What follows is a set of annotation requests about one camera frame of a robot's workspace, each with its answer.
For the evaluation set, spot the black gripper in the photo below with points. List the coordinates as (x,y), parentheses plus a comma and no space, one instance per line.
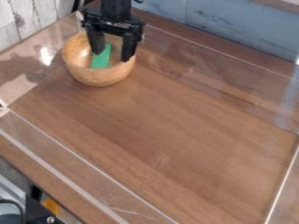
(98,25)

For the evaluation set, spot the green rectangular block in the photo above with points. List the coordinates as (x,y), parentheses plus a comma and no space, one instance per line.
(100,60)

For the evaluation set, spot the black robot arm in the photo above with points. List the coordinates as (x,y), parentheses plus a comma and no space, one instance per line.
(116,9)

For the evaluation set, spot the brown wooden bowl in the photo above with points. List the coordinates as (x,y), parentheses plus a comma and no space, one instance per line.
(78,56)

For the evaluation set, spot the yellow label sticker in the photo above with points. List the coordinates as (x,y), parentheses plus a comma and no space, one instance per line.
(52,206)

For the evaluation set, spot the clear acrylic barrier wall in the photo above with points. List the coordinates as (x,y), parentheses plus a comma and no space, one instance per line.
(190,143)

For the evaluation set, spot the black metal mount with screw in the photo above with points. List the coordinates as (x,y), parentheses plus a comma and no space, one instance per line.
(38,214)

